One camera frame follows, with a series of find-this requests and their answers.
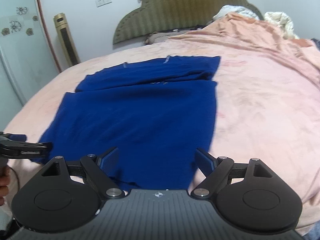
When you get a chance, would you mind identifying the frosted glass door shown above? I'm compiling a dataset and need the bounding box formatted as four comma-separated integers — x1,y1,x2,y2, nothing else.
0,0,60,110

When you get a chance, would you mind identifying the olive padded headboard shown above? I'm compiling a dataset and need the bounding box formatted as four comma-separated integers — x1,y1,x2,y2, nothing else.
112,0,264,46

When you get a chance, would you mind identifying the blue beaded knit sweater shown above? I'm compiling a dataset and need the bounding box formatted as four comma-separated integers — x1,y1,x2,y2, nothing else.
37,55,222,190

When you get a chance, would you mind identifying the person's left hand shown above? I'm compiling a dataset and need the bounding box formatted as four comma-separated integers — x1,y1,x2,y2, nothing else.
0,169,11,207

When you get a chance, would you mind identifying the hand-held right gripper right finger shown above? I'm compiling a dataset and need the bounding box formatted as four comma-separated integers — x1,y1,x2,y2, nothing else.
191,147,273,200

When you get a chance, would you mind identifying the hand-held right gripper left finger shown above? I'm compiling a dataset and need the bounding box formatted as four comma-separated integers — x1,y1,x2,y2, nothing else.
41,146,124,200

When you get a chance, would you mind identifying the pink floral blanket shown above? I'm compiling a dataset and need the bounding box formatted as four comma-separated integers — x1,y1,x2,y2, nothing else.
4,34,320,235

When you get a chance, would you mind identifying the gold tower air conditioner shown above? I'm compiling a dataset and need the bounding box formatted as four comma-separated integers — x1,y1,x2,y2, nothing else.
53,13,81,67

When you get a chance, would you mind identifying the peach quilt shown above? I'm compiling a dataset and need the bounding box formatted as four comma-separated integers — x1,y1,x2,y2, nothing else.
167,12,320,80

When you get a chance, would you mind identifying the white duvet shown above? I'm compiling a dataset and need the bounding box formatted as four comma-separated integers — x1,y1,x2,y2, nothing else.
212,5,260,20

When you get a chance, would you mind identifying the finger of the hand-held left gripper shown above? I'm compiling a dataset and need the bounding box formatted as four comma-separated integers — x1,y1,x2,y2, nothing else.
0,133,27,143
0,141,53,159

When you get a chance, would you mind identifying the cream quilted duvet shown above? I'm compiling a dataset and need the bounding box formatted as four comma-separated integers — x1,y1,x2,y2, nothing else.
264,11,300,40

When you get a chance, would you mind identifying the grey pillow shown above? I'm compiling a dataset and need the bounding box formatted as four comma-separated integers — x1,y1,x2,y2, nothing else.
144,30,200,45

